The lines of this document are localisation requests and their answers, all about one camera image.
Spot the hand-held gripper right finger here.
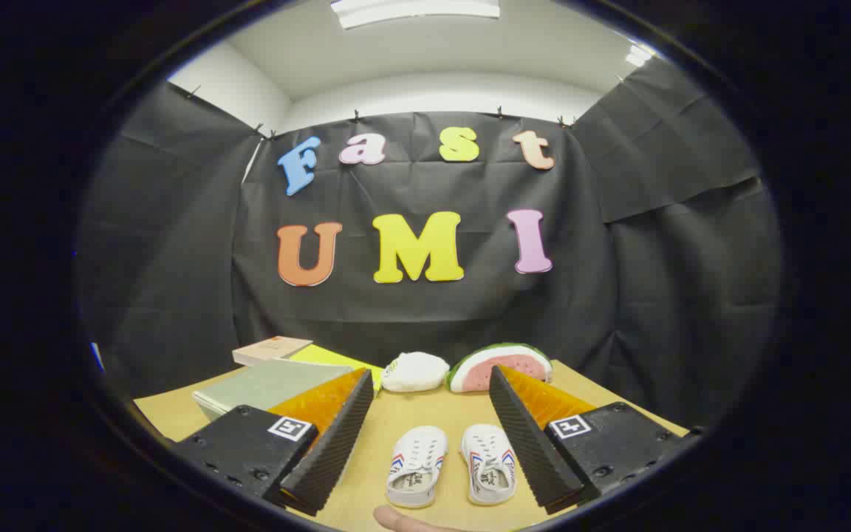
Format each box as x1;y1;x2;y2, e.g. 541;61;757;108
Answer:
488;365;705;516

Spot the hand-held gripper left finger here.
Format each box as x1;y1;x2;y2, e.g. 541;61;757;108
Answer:
173;367;375;516

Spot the white canvas shoe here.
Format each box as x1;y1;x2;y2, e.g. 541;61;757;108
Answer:
386;426;448;509
460;423;519;506

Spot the cream fabric storage box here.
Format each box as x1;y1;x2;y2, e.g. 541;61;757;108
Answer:
191;359;356;423

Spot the watermelon slice plush toy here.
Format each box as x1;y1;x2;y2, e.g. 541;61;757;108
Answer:
446;343;553;393

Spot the yellow book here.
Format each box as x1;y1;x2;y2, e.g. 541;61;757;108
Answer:
289;344;384;392

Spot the white plush toy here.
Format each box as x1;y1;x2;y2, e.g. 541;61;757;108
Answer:
381;352;451;393

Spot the beige book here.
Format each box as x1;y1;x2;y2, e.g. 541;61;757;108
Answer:
232;336;314;367

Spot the black backdrop cloth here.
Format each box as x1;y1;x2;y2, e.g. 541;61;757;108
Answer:
75;58;785;429

